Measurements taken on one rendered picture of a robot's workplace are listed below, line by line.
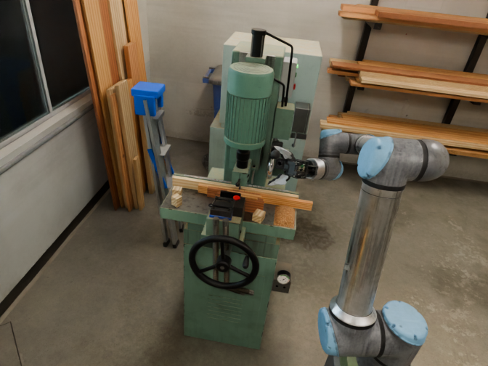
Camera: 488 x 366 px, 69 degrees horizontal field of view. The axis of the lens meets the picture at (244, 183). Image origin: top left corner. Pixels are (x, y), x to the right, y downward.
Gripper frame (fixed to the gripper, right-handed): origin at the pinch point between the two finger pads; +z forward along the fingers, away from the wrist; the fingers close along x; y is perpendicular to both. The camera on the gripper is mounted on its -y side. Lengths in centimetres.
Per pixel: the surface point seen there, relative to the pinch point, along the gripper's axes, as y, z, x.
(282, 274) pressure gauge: -1, -18, 48
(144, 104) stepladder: -100, 17, -17
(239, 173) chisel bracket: -18.6, 0.5, 6.8
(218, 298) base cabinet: -33, -8, 74
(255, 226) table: -9.1, -5.5, 28.0
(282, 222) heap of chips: -2.3, -13.9, 24.6
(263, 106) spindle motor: -4.0, 4.1, -21.9
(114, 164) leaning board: -171, 12, 31
